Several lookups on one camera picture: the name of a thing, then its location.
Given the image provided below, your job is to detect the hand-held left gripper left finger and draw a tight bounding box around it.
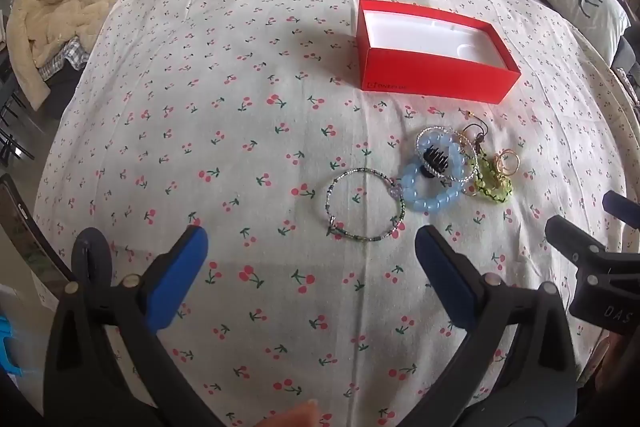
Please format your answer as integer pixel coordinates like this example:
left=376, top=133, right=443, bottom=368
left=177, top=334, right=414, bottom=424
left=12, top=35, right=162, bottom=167
left=42, top=224, right=221, bottom=427

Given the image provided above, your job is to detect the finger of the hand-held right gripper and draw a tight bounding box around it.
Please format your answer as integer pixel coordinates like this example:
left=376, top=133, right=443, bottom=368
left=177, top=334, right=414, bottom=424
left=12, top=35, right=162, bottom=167
left=602, top=191, right=640, bottom=230
left=545, top=215, right=608, bottom=270

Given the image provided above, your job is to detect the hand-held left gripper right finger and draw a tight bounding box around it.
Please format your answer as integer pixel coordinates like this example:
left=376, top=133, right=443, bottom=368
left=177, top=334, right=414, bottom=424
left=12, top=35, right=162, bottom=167
left=400, top=224, right=579, bottom=427

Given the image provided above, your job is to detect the light blue bead bracelet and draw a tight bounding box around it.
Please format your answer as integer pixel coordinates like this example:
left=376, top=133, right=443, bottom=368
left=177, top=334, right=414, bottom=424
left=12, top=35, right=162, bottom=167
left=400, top=130, right=476, bottom=214

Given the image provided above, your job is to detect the dark bead bracelet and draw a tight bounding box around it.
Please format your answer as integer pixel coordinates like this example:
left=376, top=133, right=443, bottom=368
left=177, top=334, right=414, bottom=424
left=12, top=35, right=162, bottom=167
left=325, top=168, right=407, bottom=242

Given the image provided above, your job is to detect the yellow green flower bracelet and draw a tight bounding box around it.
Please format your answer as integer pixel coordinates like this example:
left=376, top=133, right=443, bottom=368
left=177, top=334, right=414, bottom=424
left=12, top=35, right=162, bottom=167
left=462, top=152, right=514, bottom=206

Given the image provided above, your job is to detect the black claw hair clip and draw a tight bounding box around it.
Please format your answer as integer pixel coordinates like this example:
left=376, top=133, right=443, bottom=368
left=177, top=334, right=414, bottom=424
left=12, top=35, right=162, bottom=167
left=423, top=148, right=449, bottom=180

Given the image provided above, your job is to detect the clear bead bracelet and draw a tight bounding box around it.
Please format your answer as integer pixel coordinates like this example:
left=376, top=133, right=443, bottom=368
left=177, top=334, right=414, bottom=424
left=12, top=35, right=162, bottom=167
left=415, top=125, right=477, bottom=182

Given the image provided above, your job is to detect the black cord hair tie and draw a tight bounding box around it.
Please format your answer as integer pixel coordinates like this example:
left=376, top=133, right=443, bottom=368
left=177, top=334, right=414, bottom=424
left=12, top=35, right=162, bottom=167
left=462, top=123, right=493, bottom=152

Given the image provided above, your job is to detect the red cardboard box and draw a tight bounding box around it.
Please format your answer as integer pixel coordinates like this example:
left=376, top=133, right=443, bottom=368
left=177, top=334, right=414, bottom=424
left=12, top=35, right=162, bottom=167
left=356, top=0, right=522, bottom=105

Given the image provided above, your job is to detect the person's right hand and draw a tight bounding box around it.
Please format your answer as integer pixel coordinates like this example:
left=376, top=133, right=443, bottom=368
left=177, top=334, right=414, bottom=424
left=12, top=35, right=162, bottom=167
left=584, top=336, right=627, bottom=386

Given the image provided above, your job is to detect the person's left hand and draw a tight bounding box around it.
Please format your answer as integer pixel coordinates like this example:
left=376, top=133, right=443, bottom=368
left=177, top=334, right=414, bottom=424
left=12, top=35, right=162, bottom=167
left=250, top=399, right=320, bottom=427

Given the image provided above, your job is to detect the cherry print bedsheet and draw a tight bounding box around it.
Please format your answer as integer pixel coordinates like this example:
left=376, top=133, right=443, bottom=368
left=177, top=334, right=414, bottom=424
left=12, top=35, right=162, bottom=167
left=32, top=0, right=640, bottom=427

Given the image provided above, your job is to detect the deer print pillow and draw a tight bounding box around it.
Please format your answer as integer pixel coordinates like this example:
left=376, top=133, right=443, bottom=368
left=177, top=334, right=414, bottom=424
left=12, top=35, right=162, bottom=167
left=529, top=0, right=632, bottom=62

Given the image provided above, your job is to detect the black metal rack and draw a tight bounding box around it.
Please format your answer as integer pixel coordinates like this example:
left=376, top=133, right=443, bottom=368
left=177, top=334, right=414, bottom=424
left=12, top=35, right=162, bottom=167
left=0, top=57, right=33, bottom=165

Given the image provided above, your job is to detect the grey plaid cloth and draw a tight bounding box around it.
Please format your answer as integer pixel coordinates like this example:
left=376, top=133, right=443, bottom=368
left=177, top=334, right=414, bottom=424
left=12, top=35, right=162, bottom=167
left=37, top=37, right=93, bottom=82

